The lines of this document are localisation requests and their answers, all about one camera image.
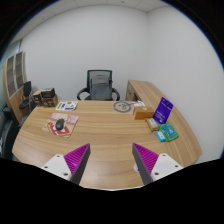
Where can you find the green and teal packet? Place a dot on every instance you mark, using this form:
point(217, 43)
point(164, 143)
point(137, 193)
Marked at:
point(170, 131)

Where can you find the blue wipes packet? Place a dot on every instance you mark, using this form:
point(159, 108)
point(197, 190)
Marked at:
point(160, 136)

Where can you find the white paper sheets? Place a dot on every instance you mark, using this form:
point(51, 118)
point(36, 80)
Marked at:
point(140, 104)

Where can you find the white and green leaflet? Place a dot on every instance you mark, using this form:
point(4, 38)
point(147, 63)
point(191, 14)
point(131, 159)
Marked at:
point(66, 106)

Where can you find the black computer mouse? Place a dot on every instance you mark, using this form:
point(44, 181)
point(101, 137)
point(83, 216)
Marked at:
point(60, 124)

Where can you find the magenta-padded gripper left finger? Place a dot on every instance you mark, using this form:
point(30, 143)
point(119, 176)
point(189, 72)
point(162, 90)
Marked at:
point(77, 159)

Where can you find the grey mesh office chair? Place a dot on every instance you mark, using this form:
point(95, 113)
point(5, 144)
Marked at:
point(100, 87)

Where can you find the brown wooden box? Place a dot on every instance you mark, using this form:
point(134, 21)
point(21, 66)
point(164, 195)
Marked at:
point(143, 113)

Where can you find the purple stand-up pouch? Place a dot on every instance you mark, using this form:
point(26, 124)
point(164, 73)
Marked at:
point(163, 111)

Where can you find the black swivel chair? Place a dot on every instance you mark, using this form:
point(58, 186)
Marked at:
point(26, 95)

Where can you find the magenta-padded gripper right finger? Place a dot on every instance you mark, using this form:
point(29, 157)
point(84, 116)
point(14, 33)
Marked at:
point(146, 159)

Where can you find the wooden shelf unit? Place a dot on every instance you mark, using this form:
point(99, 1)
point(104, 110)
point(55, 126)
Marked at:
point(13, 80)

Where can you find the red and pink mouse pad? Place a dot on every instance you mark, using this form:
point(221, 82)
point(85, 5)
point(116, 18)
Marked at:
point(70, 121)

